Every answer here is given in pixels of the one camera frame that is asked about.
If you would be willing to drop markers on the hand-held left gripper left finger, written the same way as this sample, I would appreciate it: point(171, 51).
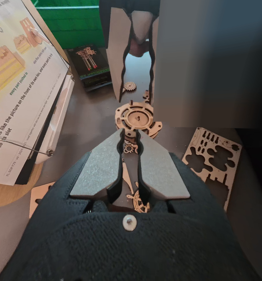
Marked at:
point(95, 173)

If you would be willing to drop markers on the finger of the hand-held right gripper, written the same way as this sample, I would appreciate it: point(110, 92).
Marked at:
point(117, 44)
point(155, 44)

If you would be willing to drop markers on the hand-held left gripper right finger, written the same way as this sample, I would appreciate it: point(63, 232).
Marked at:
point(164, 173)

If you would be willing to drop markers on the medium wooden gear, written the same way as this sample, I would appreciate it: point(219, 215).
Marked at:
point(126, 84)

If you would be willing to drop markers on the round wooden gear model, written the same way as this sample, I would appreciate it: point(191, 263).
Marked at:
point(154, 131)

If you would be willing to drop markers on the black model kit box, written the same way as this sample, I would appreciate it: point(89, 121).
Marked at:
point(89, 65)

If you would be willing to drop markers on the person's right hand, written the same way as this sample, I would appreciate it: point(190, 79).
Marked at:
point(138, 49)

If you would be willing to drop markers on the wooden ship wheel part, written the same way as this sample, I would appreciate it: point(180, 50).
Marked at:
point(136, 203)

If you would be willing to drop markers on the green plastic bin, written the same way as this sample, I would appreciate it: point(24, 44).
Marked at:
point(73, 26)

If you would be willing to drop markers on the long wavy wooden sheet strip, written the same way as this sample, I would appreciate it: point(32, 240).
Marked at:
point(39, 193)

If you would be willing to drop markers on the punched wooden sheet round cutouts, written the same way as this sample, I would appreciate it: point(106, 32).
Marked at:
point(220, 139)

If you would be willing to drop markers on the instruction sheet on stand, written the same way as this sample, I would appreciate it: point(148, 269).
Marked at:
point(8, 195)

